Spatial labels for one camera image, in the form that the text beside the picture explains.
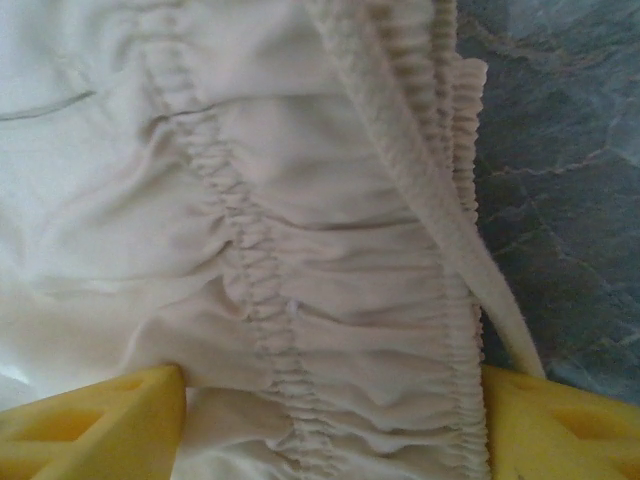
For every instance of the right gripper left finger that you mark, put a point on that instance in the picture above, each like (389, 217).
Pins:
(75, 440)

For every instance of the cream beige shorts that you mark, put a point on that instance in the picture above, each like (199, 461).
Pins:
(300, 200)

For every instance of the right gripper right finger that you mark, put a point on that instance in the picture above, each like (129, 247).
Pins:
(575, 440)

